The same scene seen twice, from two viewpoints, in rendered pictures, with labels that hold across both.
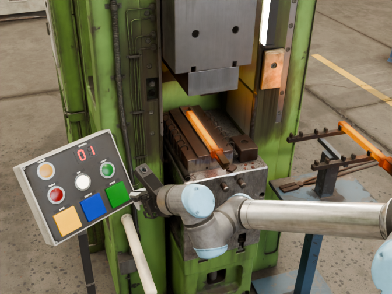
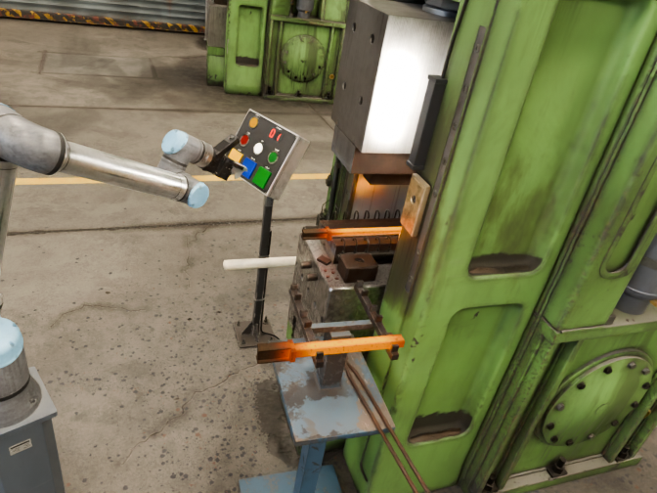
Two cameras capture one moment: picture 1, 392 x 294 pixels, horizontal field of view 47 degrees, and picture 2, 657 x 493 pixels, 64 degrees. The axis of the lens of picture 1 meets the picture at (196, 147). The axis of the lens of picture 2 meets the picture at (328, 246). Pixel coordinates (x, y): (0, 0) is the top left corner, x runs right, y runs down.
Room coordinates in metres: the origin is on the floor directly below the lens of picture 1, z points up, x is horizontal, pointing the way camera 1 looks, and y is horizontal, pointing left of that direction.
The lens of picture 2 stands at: (1.45, -1.73, 1.96)
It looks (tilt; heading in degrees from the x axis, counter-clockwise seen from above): 32 degrees down; 86
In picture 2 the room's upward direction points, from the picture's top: 10 degrees clockwise
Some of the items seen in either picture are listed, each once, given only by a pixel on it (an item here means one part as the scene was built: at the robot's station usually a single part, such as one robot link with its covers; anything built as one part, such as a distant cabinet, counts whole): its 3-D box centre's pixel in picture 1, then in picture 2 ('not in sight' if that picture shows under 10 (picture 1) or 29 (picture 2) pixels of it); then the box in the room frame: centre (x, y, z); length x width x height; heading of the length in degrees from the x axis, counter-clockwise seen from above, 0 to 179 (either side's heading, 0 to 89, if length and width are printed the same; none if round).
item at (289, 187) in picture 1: (335, 174); (371, 406); (1.73, -0.66, 0.77); 0.60 x 0.04 x 0.01; 115
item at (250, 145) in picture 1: (243, 147); (357, 268); (1.66, -0.21, 0.95); 0.12 x 0.08 x 0.06; 20
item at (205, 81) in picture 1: (195, 60); (398, 149); (1.74, 0.01, 1.32); 0.42 x 0.20 x 0.10; 20
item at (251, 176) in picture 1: (203, 179); (372, 299); (1.77, -0.04, 0.69); 0.56 x 0.38 x 0.45; 20
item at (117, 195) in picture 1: (116, 194); (262, 177); (1.26, 0.28, 1.01); 0.07 x 0.05 x 0.07; 135
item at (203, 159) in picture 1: (193, 135); (377, 237); (1.74, 0.01, 0.96); 0.42 x 0.20 x 0.09; 20
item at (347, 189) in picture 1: (323, 193); (327, 382); (1.60, -0.57, 0.75); 0.40 x 0.30 x 0.02; 108
